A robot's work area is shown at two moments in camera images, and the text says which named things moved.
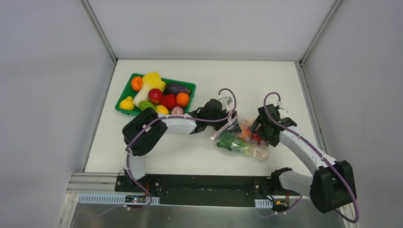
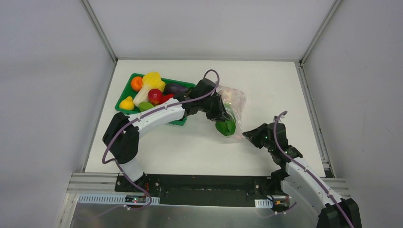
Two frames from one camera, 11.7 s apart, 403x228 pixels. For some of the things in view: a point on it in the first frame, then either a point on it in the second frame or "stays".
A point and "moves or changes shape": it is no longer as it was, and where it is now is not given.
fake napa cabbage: (150, 81) stays
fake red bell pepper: (169, 100) stays
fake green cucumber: (143, 104) stays
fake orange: (136, 83) stays
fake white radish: (261, 153) → (236, 96)
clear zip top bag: (236, 137) moves or changes shape
